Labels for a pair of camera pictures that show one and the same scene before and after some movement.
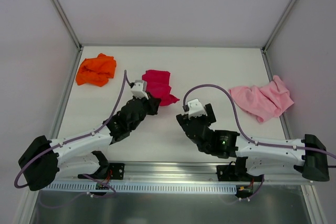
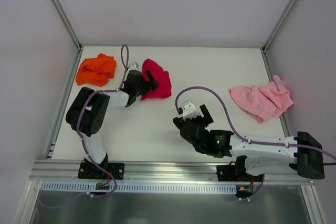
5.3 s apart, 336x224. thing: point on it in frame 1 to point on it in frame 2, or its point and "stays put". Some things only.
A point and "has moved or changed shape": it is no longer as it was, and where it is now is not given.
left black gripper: x=151 y=103 to x=145 y=85
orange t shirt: x=96 y=71 stays put
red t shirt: x=158 y=83 has moved or changed shape
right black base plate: x=232 y=173 stays put
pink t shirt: x=272 y=99 stays put
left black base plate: x=107 y=171 stays put
